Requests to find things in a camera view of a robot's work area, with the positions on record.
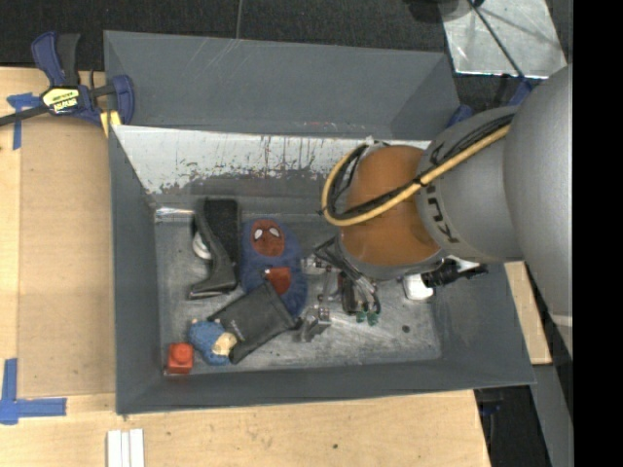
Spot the blue plush toy red mask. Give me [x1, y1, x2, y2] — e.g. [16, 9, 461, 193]
[237, 217, 310, 318]

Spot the black fabric pouch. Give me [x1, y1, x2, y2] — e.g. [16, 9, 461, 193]
[206, 279, 302, 366]

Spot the small blue plush figure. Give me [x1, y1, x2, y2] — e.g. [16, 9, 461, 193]
[188, 318, 239, 367]

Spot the white round object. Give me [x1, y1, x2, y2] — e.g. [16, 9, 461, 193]
[191, 231, 214, 262]

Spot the red toy block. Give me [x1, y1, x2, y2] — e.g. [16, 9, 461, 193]
[165, 341, 196, 376]

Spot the grey metal bin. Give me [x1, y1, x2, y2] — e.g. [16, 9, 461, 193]
[101, 29, 537, 415]

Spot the black cylinder on white bracket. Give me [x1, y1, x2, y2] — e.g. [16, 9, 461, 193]
[402, 255, 490, 302]

